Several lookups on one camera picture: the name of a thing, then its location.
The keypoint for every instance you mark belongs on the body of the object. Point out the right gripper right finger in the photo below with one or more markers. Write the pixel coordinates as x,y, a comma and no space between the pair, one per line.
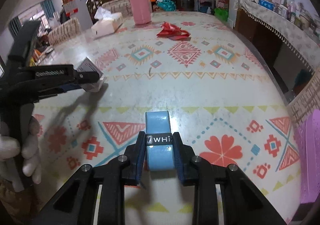
242,201

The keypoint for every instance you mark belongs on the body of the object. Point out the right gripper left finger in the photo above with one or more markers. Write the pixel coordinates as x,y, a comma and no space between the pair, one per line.
99,187

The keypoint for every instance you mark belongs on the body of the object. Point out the light blue tape roll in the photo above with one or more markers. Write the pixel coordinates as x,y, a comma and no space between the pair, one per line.
159,149

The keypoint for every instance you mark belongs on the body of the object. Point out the red wrapper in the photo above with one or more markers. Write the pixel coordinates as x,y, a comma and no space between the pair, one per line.
173,32

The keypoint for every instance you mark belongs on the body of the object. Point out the purple trash basket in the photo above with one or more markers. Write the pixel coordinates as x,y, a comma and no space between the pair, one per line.
307,138

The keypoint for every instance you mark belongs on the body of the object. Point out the white gloved hand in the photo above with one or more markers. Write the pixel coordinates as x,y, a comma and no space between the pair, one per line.
10,148

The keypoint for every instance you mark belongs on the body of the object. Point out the patterned chair at left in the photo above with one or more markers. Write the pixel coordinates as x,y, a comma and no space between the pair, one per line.
65,31

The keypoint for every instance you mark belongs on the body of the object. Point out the white tissue box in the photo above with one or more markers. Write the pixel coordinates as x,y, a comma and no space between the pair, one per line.
107,22

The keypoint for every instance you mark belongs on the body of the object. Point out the patterned chair near stairs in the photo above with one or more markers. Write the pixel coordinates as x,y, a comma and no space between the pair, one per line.
116,6

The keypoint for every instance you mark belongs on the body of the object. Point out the pink thermos bottle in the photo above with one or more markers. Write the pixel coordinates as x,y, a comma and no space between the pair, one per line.
141,11

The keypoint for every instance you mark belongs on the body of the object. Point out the sideboard with floral cloth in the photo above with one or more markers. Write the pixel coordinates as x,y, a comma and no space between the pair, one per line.
305,48

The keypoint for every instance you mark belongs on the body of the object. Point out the green bag on floor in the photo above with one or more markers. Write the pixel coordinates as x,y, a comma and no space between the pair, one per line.
221,14

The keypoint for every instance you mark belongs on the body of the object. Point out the wall calendar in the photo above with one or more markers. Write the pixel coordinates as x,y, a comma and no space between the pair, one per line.
70,7

